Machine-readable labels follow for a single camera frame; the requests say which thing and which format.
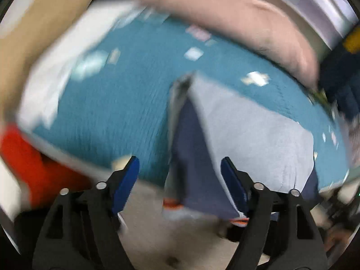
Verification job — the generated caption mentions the white cloth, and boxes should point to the white cloth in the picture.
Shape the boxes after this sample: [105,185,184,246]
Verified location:
[17,0,141,130]

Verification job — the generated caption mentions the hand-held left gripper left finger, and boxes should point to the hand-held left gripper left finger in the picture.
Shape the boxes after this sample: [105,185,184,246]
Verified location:
[32,156,141,270]

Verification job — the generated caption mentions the navy and yellow puffer jacket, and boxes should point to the navy and yellow puffer jacket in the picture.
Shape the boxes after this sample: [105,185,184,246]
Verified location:
[318,25,360,121]

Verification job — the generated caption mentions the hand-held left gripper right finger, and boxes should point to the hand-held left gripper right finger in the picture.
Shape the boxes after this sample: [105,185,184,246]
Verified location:
[220,157,329,270]

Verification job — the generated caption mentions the lavender shelf unit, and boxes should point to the lavender shelf unit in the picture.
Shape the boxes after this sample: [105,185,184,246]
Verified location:
[247,0,359,50]

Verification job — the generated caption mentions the white low table red edge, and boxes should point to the white low table red edge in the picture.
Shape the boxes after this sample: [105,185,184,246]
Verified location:
[0,125,96,211]

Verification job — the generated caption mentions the khaki folded garment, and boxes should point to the khaki folded garment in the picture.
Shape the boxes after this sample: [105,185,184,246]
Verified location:
[0,0,107,119]

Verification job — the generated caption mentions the teal quilted bed sheet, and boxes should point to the teal quilted bed sheet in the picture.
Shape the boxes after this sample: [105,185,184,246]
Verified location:
[20,8,352,192]

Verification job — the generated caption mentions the grey and navy zip jacket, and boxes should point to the grey and navy zip jacket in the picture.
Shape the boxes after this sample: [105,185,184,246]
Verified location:
[162,72,322,228]

